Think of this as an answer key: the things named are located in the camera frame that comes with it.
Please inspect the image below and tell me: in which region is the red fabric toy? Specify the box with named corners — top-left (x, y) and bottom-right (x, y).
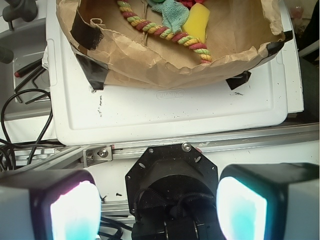
top-left (176, 0), bottom-right (205, 9)

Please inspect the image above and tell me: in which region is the brown paper bag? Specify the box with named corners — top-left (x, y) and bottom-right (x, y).
top-left (56, 0), bottom-right (285, 89)

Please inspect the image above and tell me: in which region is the grey clamp stand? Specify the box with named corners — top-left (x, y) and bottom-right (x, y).
top-left (2, 0), bottom-right (38, 31)

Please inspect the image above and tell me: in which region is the teal cloth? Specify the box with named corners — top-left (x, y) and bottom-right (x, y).
top-left (147, 0), bottom-right (190, 34)

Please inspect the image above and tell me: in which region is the metal corner bracket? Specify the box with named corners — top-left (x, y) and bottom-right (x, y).
top-left (82, 145), bottom-right (113, 168)

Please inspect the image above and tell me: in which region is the black hex key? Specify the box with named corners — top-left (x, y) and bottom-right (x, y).
top-left (14, 66), bottom-right (46, 94)

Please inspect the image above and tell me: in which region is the multicolored twisted rope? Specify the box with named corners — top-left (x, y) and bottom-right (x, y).
top-left (116, 0), bottom-right (213, 65)

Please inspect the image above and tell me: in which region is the yellow sponge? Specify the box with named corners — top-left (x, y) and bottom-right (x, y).
top-left (181, 3), bottom-right (211, 43)

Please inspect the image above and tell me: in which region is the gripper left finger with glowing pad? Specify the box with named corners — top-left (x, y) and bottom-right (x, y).
top-left (0, 169), bottom-right (101, 240)

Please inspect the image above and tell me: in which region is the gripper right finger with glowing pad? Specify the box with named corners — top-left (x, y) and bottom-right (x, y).
top-left (216, 162), bottom-right (320, 240)

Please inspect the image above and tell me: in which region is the aluminium frame rail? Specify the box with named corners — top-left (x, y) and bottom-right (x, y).
top-left (15, 122), bottom-right (320, 171)

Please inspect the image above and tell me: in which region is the black cable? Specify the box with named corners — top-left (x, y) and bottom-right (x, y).
top-left (0, 88), bottom-right (54, 173)

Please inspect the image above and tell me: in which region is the black octagonal mount plate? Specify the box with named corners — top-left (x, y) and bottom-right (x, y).
top-left (125, 143), bottom-right (219, 218)

